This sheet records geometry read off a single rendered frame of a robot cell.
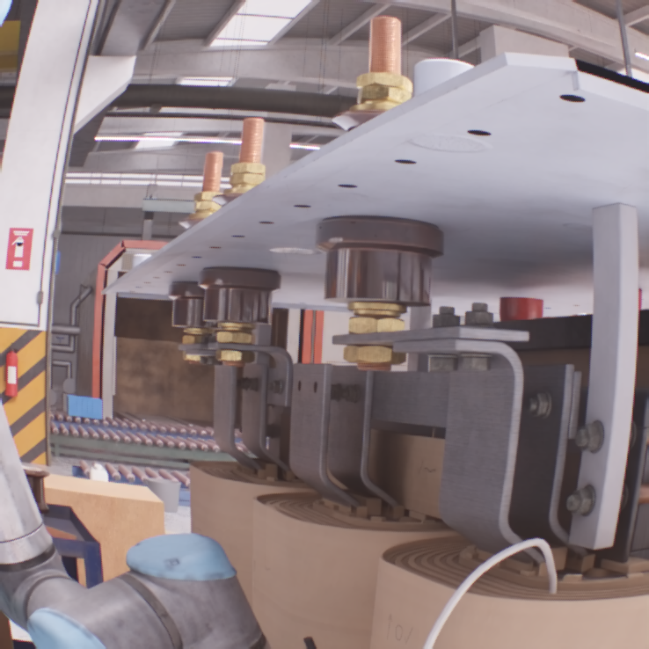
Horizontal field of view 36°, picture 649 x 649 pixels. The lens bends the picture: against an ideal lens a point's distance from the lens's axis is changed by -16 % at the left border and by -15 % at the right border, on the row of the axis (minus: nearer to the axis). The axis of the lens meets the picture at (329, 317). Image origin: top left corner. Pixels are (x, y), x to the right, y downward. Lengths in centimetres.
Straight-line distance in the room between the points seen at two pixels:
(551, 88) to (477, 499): 41
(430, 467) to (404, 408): 8
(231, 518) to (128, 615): 71
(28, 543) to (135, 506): 147
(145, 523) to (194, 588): 153
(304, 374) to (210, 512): 41
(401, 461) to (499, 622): 55
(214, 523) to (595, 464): 90
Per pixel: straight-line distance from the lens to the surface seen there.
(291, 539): 115
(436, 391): 103
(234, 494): 152
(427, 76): 61
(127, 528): 239
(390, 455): 125
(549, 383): 80
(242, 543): 152
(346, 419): 124
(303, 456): 123
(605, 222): 78
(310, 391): 121
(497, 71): 43
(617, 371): 75
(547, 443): 80
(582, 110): 51
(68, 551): 177
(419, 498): 117
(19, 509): 93
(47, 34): 1205
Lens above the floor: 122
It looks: 3 degrees up
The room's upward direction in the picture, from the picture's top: 3 degrees clockwise
